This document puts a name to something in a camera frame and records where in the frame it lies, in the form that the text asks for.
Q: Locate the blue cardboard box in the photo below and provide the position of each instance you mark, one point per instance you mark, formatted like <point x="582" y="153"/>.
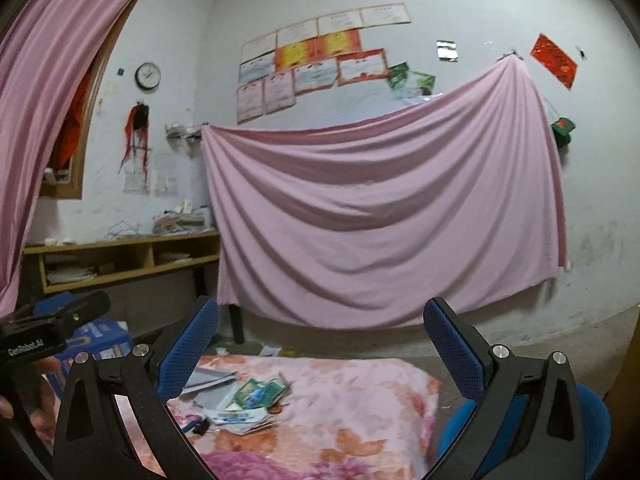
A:
<point x="100" y="337"/>

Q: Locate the blue plastic bin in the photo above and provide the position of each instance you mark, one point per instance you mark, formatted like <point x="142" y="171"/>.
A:
<point x="596" y="423"/>

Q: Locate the red paper wall decoration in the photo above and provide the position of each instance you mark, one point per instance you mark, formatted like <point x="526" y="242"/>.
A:
<point x="555" y="60"/>

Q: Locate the white printed wrapper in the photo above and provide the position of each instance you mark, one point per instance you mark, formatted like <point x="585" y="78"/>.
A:
<point x="240" y="422"/>

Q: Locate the grey crumpled paper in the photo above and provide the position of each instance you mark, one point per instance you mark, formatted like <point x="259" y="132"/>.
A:
<point x="210" y="388"/>

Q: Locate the floral pink blanket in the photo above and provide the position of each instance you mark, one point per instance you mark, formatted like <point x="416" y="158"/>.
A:
<point x="343" y="419"/>

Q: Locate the pink door curtain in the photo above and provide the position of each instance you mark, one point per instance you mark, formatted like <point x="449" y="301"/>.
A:
<point x="44" y="56"/>

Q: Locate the stack of books papers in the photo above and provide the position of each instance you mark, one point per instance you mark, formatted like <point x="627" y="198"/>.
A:
<point x="183" y="218"/>

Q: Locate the green blue snack wrapper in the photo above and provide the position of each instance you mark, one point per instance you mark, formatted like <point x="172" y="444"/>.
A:
<point x="253" y="394"/>

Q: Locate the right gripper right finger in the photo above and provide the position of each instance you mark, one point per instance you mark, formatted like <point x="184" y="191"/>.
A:
<point x="461" y="347"/>

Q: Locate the person left hand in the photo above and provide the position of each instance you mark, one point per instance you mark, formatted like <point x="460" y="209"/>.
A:
<point x="43" y="417"/>

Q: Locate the green red wall hanging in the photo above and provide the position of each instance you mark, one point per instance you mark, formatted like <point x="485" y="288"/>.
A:
<point x="562" y="130"/>

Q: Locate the red tassel wall ornament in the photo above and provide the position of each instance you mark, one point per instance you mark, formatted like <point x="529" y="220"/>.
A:
<point x="137" y="135"/>

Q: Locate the pink hanging wall sheet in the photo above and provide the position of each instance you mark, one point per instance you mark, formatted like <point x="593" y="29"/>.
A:
<point x="355" y="227"/>

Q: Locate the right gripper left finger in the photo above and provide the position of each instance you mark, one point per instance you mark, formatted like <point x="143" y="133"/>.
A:
<point x="180" y="346"/>

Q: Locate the wall certificates cluster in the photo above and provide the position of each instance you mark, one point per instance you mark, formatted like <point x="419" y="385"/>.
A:
<point x="309" y="56"/>

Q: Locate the wooden wall shelf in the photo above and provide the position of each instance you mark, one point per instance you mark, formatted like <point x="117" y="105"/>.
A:
<point x="50" y="270"/>

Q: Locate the round wall clock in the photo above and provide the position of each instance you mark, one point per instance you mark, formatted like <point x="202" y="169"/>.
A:
<point x="147" y="76"/>

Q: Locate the black binder clip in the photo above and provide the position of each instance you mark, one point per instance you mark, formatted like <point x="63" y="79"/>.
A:
<point x="201" y="427"/>

